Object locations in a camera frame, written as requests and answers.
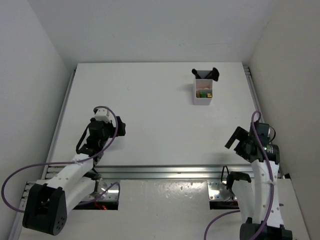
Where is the green tube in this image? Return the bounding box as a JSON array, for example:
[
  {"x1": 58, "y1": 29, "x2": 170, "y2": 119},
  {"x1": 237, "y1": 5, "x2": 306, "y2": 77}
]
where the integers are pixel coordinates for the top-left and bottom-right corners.
[{"x1": 198, "y1": 92, "x2": 206, "y2": 98}]

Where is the black fan brush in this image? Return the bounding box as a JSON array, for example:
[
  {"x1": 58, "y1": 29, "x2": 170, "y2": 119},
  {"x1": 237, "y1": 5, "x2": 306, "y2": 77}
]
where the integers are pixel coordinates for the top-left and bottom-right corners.
[{"x1": 210, "y1": 67, "x2": 220, "y2": 82}]

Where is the long round black brush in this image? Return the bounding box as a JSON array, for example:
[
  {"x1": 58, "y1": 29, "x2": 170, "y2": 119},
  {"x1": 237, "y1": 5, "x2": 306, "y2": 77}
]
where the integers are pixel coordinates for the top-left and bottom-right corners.
[{"x1": 191, "y1": 68, "x2": 198, "y2": 79}]

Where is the thin black liner brush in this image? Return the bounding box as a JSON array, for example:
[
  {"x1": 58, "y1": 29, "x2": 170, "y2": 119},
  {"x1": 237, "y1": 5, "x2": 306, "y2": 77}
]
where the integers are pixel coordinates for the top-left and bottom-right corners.
[{"x1": 203, "y1": 71, "x2": 211, "y2": 79}]

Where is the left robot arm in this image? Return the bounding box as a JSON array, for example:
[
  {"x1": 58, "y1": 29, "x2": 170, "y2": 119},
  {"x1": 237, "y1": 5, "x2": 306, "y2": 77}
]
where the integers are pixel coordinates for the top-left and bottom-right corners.
[{"x1": 22, "y1": 115, "x2": 126, "y2": 236}]

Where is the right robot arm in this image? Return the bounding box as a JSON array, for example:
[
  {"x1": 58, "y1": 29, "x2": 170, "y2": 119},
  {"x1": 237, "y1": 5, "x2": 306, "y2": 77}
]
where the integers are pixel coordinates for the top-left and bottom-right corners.
[{"x1": 225, "y1": 121, "x2": 293, "y2": 240}]

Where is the white three-compartment organizer box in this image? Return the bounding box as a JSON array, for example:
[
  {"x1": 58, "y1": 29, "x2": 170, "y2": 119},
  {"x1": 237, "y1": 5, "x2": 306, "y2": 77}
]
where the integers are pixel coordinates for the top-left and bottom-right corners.
[{"x1": 192, "y1": 70, "x2": 213, "y2": 106}]

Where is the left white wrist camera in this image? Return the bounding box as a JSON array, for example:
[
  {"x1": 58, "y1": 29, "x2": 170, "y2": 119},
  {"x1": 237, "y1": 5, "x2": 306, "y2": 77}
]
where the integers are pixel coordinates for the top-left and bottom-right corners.
[{"x1": 93, "y1": 106, "x2": 111, "y2": 123}]

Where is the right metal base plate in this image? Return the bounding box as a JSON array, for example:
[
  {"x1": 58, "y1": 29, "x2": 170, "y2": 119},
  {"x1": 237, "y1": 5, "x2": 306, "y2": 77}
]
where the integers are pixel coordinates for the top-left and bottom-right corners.
[{"x1": 207, "y1": 180, "x2": 237, "y2": 202}]

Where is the metal base plate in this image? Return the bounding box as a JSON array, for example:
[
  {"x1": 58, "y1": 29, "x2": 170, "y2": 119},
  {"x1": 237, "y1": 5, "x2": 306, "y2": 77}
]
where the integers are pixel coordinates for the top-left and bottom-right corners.
[
  {"x1": 82, "y1": 181, "x2": 120, "y2": 202},
  {"x1": 207, "y1": 180, "x2": 237, "y2": 202}
]

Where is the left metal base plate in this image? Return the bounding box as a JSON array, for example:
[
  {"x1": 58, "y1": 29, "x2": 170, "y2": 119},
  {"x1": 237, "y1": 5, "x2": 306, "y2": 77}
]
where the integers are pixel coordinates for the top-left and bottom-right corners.
[{"x1": 82, "y1": 181, "x2": 120, "y2": 202}]

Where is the aluminium rail front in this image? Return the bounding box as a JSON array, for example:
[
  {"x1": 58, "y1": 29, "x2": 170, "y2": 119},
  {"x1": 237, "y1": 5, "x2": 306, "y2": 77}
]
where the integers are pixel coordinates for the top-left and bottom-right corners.
[{"x1": 46, "y1": 163, "x2": 281, "y2": 180}]

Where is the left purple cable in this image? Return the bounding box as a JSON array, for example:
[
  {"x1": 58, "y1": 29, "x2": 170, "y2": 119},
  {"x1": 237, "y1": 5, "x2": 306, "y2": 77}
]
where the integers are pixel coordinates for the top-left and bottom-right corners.
[{"x1": 1, "y1": 105, "x2": 121, "y2": 213}]

